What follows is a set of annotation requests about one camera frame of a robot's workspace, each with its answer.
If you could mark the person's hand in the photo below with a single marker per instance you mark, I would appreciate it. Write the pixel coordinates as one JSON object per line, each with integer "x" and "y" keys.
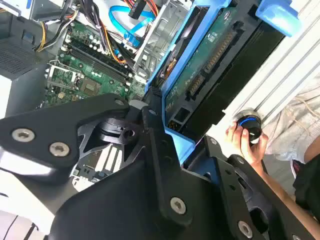
{"x": 257, "y": 151}

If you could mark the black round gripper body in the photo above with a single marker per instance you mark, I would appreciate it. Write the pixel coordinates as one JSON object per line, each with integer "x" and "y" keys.
{"x": 120, "y": 205}

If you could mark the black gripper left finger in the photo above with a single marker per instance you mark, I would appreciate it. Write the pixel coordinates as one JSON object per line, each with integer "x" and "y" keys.
{"x": 45, "y": 125}

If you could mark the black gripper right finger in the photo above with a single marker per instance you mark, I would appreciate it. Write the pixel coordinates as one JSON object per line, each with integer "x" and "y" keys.
{"x": 240, "y": 190}

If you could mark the hard disk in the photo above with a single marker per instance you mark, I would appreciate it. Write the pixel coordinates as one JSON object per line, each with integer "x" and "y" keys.
{"x": 212, "y": 62}

